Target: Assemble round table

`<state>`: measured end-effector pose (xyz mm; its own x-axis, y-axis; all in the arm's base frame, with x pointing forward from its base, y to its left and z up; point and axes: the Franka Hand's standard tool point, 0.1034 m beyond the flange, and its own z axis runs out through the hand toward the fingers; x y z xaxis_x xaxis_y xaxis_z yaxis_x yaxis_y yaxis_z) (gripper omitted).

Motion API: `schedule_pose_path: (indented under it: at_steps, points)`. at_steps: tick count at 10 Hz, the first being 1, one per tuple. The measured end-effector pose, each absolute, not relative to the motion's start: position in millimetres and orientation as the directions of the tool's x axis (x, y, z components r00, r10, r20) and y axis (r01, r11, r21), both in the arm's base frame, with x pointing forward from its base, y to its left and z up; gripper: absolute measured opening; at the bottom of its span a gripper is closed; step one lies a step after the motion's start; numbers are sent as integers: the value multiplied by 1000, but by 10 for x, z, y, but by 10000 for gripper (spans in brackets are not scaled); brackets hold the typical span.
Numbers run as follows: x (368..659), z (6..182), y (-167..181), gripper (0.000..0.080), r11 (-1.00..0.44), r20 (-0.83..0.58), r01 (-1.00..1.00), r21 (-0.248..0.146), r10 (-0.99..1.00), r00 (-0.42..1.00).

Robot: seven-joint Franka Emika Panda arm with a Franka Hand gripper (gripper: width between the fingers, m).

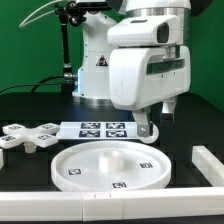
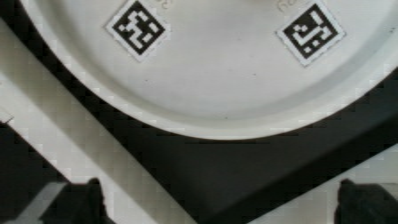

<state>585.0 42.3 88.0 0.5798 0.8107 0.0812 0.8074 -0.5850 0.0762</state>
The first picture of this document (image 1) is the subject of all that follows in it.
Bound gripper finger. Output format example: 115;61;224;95
132;109;150;137
162;97;176;120

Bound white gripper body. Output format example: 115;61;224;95
109;46;191;111

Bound white round table top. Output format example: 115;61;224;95
51;140;172;192

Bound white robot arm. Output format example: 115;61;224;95
73;0;213;138

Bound white marker tag plate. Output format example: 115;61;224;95
56;122;139;140

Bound white cross-shaped table base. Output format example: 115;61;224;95
0;123;60;153

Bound white left fence piece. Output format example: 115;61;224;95
0;149;4;170

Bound white right fence rail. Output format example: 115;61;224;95
192;146;224;187

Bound white fence rail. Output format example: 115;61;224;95
192;146;224;187
0;187;224;221

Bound black cable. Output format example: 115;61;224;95
0;75;65;96

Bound white front fence rail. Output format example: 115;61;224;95
0;187;224;221

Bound white cable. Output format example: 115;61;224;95
18;0;63;29

